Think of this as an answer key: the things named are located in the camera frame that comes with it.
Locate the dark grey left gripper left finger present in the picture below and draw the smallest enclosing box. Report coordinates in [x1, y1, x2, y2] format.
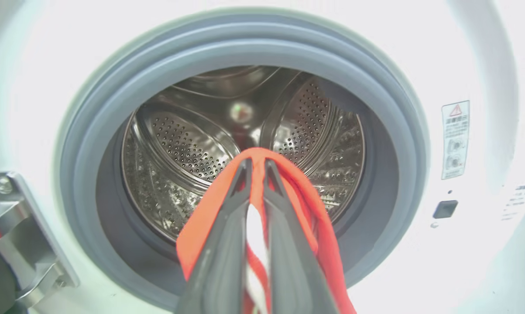
[175, 158, 253, 314]

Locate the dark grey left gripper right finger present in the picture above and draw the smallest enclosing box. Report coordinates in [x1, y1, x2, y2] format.
[263, 159, 338, 314]

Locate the red and white striped garment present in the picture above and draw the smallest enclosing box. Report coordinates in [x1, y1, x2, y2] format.
[176, 147, 357, 314]

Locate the white front-load washing machine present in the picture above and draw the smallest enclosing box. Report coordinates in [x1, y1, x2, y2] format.
[0, 0, 525, 314]

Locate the perforated stainless steel drum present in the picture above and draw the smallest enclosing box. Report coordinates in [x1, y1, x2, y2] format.
[121, 65, 366, 242]

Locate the grey rubber door gasket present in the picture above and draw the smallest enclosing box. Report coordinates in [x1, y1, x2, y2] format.
[58, 14, 429, 311]

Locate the warning label sticker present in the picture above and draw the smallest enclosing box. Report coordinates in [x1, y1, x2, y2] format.
[441, 100, 470, 180]

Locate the chrome door hinge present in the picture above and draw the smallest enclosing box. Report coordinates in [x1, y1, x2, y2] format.
[0, 171, 79, 311]

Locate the small printed text sticker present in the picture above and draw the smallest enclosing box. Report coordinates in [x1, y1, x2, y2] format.
[501, 183, 525, 222]

